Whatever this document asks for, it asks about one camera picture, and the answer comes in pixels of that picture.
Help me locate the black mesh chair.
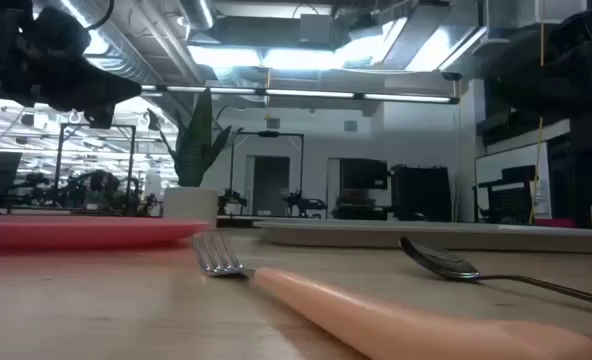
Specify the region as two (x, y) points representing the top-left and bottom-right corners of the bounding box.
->
(474, 164), (538, 225)

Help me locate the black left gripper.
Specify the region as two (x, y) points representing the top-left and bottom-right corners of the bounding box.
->
(0, 0), (143, 131)

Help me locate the grey plastic tray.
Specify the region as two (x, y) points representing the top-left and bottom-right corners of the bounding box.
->
(253, 219), (592, 254)

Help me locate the red flat object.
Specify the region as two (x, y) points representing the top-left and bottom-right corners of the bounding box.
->
(534, 217), (576, 230)

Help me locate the black cabinet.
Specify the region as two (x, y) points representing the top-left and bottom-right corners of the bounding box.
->
(392, 164), (453, 223)

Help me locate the white board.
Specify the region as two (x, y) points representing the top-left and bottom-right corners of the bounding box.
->
(474, 141), (553, 219)

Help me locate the long ceiling light strip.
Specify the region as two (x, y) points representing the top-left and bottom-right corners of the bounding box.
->
(139, 83), (461, 106)

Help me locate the pink round plate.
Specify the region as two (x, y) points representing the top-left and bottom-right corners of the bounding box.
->
(0, 214), (211, 250)

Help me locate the fork with pink handle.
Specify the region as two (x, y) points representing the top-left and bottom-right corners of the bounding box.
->
(191, 231), (592, 360)

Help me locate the black metal rig frame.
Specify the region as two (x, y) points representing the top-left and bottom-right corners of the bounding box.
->
(53, 122), (138, 214)
(228, 130), (306, 214)

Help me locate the black wall screen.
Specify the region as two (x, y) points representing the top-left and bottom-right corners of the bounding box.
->
(338, 158), (390, 192)

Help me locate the dark metal spoon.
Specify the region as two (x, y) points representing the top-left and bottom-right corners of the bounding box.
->
(398, 235), (592, 311)

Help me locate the white plant pot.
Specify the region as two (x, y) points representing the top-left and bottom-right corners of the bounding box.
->
(162, 186), (220, 229)

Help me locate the green snake plant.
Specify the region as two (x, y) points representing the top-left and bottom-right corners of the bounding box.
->
(145, 88), (233, 189)

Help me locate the yellow cable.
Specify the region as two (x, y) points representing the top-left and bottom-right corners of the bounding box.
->
(527, 22), (548, 225)

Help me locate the grey door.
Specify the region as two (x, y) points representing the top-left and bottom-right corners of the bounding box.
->
(251, 155), (292, 218)

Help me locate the black table frame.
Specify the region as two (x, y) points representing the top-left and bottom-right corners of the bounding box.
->
(215, 215), (263, 230)

